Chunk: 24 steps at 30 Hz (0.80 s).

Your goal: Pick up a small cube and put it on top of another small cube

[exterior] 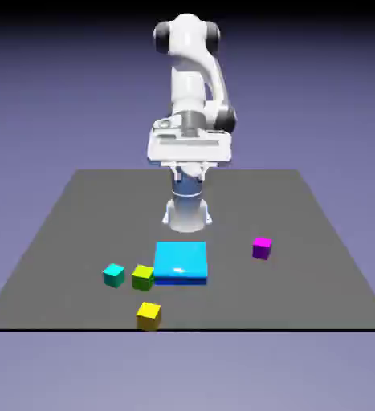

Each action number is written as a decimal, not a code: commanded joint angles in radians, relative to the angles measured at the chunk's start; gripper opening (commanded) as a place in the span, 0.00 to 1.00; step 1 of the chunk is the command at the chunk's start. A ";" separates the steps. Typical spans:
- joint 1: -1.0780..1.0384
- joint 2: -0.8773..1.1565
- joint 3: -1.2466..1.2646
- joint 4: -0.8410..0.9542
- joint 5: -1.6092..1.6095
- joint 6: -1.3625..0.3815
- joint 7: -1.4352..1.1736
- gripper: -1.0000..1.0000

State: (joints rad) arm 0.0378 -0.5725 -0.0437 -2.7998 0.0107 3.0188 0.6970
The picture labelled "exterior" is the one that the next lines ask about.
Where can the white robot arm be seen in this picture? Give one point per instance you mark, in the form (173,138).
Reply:
(190,48)

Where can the small magenta cube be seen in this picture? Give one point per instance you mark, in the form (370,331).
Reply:
(261,248)

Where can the large cyan box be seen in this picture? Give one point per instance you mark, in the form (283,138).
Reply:
(180,260)

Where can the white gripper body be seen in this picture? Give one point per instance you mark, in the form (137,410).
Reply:
(188,151)

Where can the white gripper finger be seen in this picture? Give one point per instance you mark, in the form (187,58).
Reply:
(203,172)
(176,172)

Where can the small green cube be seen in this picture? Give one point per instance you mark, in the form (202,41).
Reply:
(142,277)

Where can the small yellow cube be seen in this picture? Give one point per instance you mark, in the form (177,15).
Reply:
(148,315)

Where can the small teal cube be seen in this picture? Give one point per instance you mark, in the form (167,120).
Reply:
(114,275)

